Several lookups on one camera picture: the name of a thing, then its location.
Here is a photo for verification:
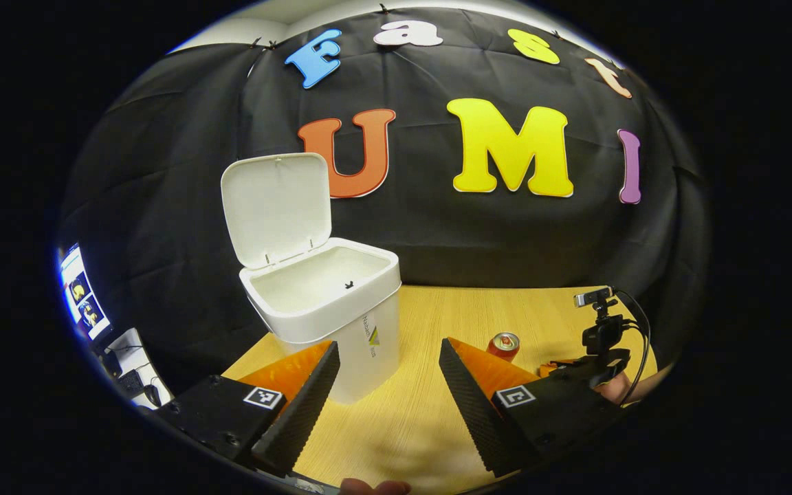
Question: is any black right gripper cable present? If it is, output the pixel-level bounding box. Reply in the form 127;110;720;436
613;289;652;405

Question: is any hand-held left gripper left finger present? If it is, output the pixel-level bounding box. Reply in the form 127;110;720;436
152;340;340;479

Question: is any red pop can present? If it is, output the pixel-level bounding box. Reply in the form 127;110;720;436
487;332;522;363

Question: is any black keyboard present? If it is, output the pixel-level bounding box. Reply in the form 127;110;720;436
118;370;146;400

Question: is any white desktop garbage bin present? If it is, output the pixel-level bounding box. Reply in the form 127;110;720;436
221;153;402;406

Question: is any wooden desktop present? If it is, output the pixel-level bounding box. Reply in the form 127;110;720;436
221;285;659;495

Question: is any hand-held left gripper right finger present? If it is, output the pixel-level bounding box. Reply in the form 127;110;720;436
439;337;627;479

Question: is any black backdrop cloth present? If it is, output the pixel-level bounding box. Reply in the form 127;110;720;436
59;7;713;393

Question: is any white side desk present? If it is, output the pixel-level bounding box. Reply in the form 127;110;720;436
102;328;174;411

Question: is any computer monitor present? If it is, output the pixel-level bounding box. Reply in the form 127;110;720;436
59;244;112;342

